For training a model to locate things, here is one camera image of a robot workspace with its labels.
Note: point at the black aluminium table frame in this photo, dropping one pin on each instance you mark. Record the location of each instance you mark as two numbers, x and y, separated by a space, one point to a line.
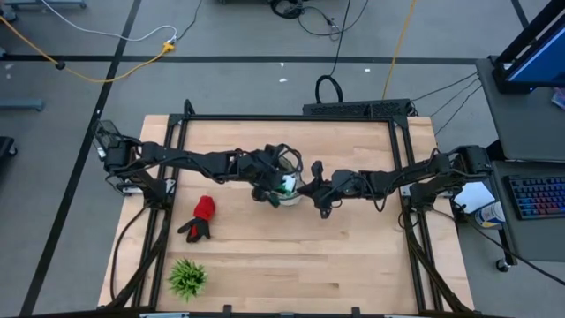
220 118

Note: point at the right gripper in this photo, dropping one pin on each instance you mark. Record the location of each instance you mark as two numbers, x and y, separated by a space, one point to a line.
337 187

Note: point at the small green artificial plant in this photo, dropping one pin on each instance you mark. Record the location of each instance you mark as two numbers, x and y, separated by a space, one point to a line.
187 279

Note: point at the beige green gardening bag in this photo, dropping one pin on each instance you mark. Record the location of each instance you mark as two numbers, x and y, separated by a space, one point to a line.
293 201

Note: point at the grey keyboard desk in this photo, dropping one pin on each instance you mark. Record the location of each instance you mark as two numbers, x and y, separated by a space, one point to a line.
538 238

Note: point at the white paper sheet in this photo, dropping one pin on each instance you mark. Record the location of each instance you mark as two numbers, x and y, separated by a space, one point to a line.
474 196

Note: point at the black caster wheel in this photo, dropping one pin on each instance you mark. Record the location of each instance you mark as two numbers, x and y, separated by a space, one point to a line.
502 265

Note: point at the grey monitor desk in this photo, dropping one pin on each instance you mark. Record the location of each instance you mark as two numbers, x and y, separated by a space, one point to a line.
529 123

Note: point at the black round floor plug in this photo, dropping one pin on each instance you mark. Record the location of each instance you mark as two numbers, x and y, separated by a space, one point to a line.
60 65

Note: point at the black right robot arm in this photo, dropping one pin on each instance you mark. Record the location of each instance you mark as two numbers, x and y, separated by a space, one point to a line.
397 181

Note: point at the grey metal floor bar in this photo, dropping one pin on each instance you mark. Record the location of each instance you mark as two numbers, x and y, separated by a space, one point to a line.
22 105

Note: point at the black floor object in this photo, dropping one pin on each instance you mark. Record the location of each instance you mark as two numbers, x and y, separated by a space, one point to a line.
6 146

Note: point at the white blue round container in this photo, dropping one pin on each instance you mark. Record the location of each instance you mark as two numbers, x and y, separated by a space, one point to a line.
490 215

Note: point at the blue-screen computer monitor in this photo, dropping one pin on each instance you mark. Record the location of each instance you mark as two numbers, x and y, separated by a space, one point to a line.
543 62

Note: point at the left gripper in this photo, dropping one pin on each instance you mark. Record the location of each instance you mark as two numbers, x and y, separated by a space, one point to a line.
262 163

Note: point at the green spray bottle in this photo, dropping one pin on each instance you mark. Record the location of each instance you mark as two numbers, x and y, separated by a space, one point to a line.
289 182

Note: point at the black perforated power box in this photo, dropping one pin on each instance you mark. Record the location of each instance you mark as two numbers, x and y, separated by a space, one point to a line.
353 108

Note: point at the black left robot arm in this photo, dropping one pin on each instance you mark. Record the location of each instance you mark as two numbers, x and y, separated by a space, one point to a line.
185 154

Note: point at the backlit rainbow keyboard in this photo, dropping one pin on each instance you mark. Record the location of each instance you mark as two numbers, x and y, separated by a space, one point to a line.
538 196

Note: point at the red black gardening glove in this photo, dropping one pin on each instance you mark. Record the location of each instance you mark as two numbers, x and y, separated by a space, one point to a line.
204 209

